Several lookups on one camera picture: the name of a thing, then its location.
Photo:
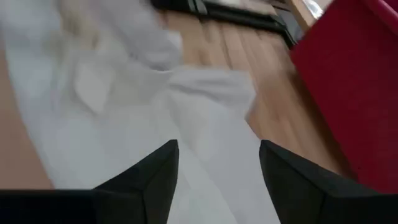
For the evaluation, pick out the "red plastic bin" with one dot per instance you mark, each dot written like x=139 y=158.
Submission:
x=351 y=87

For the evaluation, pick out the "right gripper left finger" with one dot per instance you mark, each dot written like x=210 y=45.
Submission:
x=149 y=183

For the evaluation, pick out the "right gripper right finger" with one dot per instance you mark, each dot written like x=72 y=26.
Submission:
x=298 y=186

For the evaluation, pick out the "white button-up shirt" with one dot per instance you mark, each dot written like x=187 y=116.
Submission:
x=118 y=124

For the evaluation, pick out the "black table edge strip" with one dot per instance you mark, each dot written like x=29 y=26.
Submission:
x=236 y=17

